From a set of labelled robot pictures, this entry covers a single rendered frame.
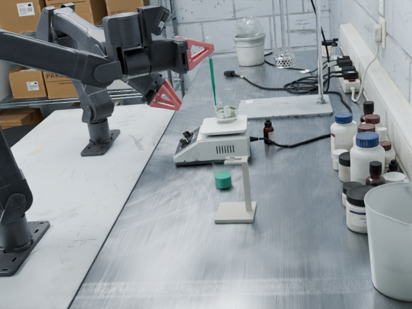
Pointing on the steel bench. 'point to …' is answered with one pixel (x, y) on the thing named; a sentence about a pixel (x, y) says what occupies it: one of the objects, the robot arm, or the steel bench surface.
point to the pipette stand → (235, 208)
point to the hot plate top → (211, 128)
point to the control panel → (187, 140)
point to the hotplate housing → (216, 148)
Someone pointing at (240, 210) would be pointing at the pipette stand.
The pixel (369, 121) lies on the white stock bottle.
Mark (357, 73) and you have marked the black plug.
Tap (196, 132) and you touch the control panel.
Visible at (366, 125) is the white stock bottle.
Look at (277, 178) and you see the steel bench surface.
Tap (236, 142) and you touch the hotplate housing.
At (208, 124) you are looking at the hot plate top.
